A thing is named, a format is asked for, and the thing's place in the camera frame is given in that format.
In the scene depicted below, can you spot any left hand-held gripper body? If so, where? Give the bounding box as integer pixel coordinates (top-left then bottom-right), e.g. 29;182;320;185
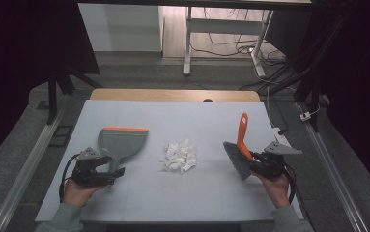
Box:
71;147;116;188

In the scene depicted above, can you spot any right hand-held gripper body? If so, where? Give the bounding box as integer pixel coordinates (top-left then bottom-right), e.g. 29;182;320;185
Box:
249;141;303;181

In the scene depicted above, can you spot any grey brush with orange handle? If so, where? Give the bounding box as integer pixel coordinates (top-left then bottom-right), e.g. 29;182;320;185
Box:
222;112;255;181

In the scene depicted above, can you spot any grey dustpan with orange edge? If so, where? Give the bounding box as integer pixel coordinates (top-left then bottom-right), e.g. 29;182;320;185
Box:
97;126;150;174

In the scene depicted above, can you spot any pile of white paper scraps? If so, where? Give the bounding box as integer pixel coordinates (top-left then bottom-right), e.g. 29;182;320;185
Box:
160;138;199;175

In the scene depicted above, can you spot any person's right hand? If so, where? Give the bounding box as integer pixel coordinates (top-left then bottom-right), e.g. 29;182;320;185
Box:
251;171;292;209

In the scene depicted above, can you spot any person's left hand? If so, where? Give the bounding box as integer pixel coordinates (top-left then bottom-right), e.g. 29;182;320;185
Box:
62;178;105;208

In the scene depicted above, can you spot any white power strip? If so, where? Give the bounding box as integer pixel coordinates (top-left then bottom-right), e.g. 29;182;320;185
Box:
271;127;293;150

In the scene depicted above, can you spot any black metal stand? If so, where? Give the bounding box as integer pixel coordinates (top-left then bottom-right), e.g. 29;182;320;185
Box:
45;62;103;126
259;14;346;133

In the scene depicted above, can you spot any wooden table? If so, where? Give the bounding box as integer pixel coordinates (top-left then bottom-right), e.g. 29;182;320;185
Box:
90;88;262;103

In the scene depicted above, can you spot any black curtain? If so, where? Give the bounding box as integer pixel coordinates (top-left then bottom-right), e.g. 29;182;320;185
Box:
0;0;100;170
312;0;370;199

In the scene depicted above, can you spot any white cabinet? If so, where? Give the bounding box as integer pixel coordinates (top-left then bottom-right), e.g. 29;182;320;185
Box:
77;3;165;53

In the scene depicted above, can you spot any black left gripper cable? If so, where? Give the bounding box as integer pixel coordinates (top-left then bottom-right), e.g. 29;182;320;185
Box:
58;153;81;204

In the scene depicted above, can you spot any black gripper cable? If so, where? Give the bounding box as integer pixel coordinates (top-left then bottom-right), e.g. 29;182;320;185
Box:
282;162;299;205
58;153;81;204

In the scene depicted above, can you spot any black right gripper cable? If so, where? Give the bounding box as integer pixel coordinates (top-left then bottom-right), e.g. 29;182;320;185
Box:
282;162;299;205

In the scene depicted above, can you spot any black power strip cable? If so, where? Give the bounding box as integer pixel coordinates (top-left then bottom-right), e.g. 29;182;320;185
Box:
267;85;290;135

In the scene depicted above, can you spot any aluminium floor rail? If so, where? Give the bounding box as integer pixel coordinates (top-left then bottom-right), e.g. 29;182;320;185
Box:
0;107;67;232
296;101;370;232

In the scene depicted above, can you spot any tangle of black floor cables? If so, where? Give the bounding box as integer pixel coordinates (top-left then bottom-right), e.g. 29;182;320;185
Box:
190;8;288;92

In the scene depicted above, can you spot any white metal desk frame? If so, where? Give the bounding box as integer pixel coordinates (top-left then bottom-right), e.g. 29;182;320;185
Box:
182;6;274;78

